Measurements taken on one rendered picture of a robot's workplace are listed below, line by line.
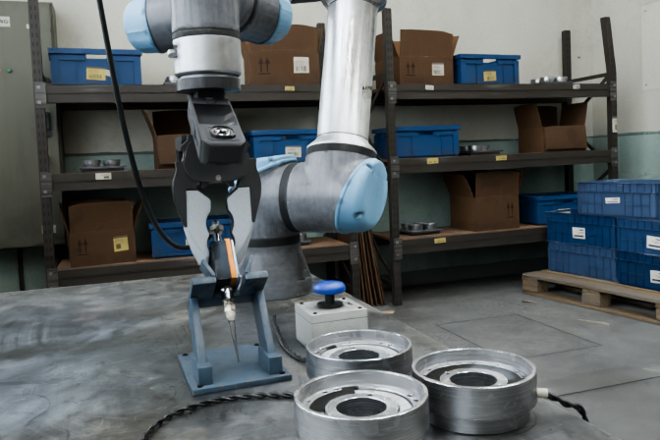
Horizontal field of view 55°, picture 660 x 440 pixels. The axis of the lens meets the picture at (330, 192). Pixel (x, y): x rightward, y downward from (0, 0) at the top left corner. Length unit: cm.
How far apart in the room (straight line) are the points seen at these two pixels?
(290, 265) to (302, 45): 324
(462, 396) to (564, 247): 426
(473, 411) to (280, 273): 57
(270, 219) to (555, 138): 417
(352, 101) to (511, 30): 461
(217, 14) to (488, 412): 48
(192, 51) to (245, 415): 38
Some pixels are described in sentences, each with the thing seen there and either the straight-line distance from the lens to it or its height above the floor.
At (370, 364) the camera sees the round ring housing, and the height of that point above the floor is 84.
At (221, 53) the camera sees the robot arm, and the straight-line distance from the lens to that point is 71.
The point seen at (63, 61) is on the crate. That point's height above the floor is 165.
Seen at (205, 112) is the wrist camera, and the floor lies 108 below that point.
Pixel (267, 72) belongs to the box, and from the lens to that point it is 416.
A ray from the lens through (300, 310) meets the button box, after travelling 79.
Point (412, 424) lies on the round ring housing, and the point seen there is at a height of 83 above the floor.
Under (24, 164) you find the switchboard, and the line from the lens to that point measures 430.
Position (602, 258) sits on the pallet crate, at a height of 29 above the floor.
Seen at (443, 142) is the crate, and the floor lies 110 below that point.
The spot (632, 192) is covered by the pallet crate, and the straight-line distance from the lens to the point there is 437.
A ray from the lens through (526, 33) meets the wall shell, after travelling 568.
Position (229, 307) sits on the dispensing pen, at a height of 87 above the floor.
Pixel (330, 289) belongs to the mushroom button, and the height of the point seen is 87.
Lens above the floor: 103
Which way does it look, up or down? 3 degrees down
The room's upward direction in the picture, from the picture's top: 2 degrees counter-clockwise
